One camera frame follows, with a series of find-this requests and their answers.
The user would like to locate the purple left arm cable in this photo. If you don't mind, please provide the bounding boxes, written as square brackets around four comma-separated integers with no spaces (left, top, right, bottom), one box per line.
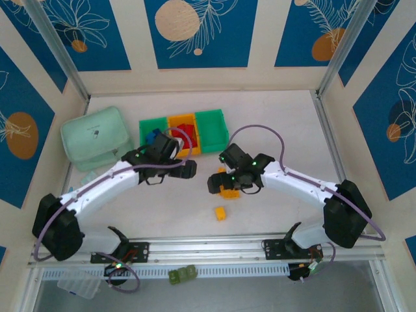
[34,127,195,293]

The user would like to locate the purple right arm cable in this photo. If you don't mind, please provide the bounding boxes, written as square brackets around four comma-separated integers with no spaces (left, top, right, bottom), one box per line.
[227,125,387,283]

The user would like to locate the aluminium corner post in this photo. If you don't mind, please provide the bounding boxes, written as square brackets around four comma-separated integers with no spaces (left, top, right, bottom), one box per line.
[22,0,91,102]
[317,0,383,98]

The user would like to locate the yellow lego plate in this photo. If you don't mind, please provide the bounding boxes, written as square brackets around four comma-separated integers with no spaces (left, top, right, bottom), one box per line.
[218,185,241,200]

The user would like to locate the mint green zip pouch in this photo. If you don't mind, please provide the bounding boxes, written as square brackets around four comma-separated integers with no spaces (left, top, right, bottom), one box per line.
[60,106,135,172]

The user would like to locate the black controller board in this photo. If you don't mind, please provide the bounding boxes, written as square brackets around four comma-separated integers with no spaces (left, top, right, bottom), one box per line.
[103,263,131,287]
[287,262,322,283]

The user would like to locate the yellow plastic bin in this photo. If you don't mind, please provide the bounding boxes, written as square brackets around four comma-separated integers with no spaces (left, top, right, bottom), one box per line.
[167,112,203,159]

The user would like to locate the olive green cube block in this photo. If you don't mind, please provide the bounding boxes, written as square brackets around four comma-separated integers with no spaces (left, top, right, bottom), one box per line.
[168,265,198,286]

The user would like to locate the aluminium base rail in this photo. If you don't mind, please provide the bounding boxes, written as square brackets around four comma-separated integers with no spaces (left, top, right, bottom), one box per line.
[27,231,386,269]

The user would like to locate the aluminium side rail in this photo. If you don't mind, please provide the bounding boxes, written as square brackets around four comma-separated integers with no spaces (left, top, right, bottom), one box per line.
[47,94,92,241]
[310,90,367,233]

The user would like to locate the clear plastic organizer box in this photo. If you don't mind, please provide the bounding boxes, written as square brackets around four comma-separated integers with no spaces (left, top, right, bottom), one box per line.
[57,271,101,300]

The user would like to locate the white slotted cable duct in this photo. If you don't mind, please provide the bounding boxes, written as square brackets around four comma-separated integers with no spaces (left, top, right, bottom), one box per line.
[41,263,291,281]

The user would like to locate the green plastic bin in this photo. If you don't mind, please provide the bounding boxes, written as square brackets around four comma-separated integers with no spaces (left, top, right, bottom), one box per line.
[194,109,231,153]
[138,116,173,155]

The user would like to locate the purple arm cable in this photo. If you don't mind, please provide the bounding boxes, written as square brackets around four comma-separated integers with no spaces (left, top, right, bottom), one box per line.
[227,125,387,283]
[34,127,195,293]

